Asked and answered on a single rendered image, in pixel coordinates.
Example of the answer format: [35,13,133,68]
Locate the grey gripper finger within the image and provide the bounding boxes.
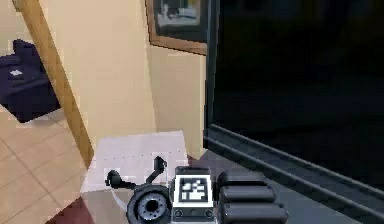
[105,169,138,192]
[145,155,168,185]

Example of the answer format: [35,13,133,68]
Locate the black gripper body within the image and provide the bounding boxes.
[126,183,174,224]

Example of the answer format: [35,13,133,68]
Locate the dark blue sofa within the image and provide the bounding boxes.
[0,38,63,124]

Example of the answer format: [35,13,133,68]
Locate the white box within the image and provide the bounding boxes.
[79,130,190,224]

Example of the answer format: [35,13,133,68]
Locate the black television set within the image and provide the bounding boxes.
[202,0,384,224]

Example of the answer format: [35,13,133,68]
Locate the wooden framed wall picture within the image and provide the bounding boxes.
[145,0,209,56]

